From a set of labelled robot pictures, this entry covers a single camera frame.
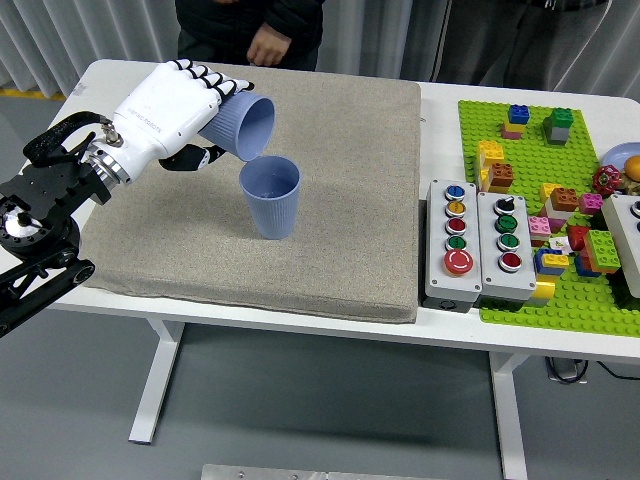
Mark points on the red toy brick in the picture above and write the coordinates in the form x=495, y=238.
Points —
x=579, y=237

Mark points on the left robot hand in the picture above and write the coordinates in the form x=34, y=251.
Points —
x=160, y=110

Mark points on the green brick baseplate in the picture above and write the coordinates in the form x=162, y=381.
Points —
x=530, y=150

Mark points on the control box, large red button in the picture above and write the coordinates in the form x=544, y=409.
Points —
x=437, y=280

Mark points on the white curtain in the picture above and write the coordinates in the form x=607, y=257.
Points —
x=60, y=30

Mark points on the light blue plate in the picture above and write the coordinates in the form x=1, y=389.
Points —
x=617, y=152

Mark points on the red valve wheel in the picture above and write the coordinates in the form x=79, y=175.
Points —
x=606, y=179

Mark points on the dark green toy brick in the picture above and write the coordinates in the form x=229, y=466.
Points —
x=559, y=119

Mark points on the person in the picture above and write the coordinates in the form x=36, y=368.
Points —
x=215, y=25
x=500, y=45

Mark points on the light green toy brick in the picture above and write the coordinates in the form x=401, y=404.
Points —
x=602, y=250

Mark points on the orange toy brick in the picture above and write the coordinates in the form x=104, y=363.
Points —
x=589, y=260

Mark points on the white control box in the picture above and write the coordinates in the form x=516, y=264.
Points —
x=620, y=225

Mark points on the control box with selector switch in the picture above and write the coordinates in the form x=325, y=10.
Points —
x=492, y=280

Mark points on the yellow black floor tape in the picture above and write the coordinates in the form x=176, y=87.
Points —
x=30, y=94

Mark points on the magenta toy brick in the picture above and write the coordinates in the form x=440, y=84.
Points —
x=590, y=204

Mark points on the white table leg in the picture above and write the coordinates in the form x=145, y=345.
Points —
x=155, y=380
x=510, y=425

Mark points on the person's left hand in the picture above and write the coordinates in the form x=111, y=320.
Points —
x=270, y=45

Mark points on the brown object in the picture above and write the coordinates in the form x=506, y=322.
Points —
x=632, y=189

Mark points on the blue toy brick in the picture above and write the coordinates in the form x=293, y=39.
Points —
x=582, y=270
x=539, y=260
x=517, y=116

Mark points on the grey toy brick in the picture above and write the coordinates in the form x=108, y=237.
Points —
x=557, y=136

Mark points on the white toy brick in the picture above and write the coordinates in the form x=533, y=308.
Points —
x=557, y=210

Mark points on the ribbed blue cup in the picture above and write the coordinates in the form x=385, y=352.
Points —
x=225, y=125
x=272, y=215

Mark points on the grey-brown mat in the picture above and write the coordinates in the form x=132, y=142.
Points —
x=325, y=200

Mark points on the yellow round toy brick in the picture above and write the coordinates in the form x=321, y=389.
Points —
x=542, y=289

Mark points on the metal plate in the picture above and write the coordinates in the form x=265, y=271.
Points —
x=260, y=472

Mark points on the brown toy brick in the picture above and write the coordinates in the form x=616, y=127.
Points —
x=500, y=175
x=565, y=199

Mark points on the orange fruit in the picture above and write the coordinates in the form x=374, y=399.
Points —
x=634, y=167

